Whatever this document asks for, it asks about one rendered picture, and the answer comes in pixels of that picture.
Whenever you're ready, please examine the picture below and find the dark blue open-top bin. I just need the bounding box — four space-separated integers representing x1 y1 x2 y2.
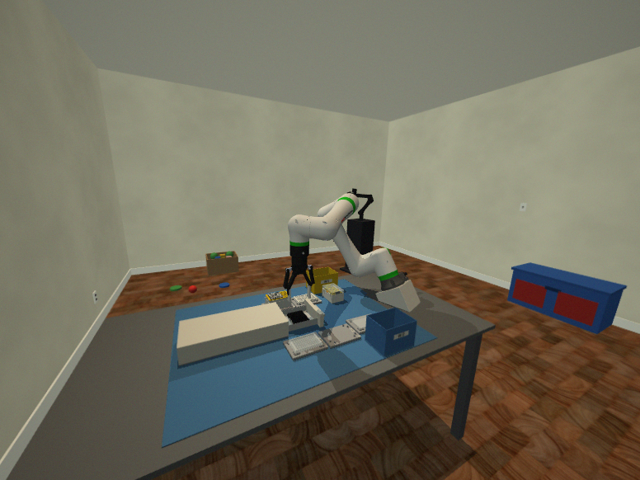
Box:
365 308 417 356

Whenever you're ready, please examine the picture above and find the blue flat mat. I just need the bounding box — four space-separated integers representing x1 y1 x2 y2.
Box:
162 279 438 448

